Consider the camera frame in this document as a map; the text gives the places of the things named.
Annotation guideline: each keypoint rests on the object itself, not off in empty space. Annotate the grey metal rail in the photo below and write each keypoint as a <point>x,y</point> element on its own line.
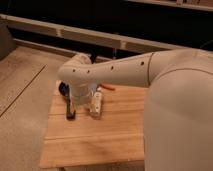
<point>65,39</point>

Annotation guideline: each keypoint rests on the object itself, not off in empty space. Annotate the wooden board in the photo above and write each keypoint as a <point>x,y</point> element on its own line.
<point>116,137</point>

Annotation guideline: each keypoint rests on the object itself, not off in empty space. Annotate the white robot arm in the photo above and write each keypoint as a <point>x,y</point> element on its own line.
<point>178,108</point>

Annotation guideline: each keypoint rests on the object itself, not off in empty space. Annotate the black table leg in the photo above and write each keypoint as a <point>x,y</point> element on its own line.
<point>93,57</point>

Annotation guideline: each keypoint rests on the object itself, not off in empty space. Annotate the white tube bottle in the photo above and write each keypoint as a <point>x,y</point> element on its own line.
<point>96,103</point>

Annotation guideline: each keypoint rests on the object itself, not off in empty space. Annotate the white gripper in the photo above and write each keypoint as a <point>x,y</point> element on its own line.
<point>82,94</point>

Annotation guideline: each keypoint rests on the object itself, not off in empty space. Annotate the orange carrot toy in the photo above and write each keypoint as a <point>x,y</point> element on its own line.
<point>108,87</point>

